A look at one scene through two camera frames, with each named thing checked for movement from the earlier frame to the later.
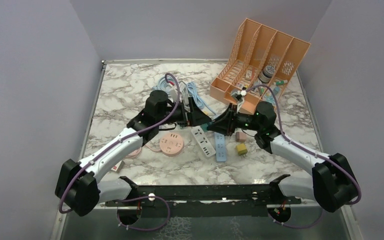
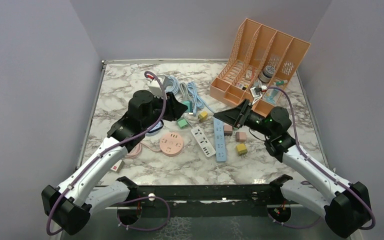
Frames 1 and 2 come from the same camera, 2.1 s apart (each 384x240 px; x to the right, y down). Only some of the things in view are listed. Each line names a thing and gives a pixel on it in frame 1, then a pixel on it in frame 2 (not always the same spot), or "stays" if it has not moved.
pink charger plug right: x=240 y=136 stays
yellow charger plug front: x=241 y=149 stays
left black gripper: x=196 y=117 → x=175 y=109
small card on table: x=117 y=167 stays
